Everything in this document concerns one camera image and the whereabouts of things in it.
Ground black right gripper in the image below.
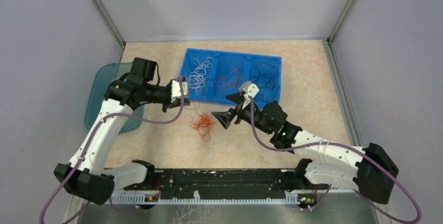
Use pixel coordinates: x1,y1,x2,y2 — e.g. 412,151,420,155
212,91,273,135

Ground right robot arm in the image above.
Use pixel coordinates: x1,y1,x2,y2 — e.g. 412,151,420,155
212,93,399,205

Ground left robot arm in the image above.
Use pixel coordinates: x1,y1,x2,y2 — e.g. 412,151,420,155
54,58,190,205

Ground blue plastic compartment bin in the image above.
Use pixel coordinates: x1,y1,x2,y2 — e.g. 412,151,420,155
180,48,282,108

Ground teal plastic basin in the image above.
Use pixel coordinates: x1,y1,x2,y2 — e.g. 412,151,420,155
84,62,144,134

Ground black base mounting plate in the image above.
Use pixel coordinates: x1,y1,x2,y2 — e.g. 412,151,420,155
125,169,314,200

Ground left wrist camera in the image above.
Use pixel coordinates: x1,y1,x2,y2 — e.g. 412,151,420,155
171,79,190,100

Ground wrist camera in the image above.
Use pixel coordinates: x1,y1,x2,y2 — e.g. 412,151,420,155
171,79,190,100
239,81,260,109

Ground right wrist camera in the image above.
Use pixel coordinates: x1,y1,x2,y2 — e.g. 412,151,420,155
239,81,260,109

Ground orange cables in bin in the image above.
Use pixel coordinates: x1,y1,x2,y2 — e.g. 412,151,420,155
217,66,244,93

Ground white cables in bin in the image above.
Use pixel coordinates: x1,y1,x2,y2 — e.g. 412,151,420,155
185,57,214,96

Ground black cables in bin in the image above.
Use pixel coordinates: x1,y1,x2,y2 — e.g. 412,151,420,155
249,61,279,104

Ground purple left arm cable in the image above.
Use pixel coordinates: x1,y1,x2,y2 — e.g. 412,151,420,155
39,76,186,224

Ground white slotted cable duct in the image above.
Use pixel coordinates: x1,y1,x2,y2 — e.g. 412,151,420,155
110,191,302,205

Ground aluminium frame rail left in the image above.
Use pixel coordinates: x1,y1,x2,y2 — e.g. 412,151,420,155
91,0,126,49

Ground aluminium frame rail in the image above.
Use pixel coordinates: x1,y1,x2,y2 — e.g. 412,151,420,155
322,0,364,146
91,0,126,49

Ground aluminium frame rail right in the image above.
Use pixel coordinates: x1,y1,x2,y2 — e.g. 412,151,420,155
322,0,364,146

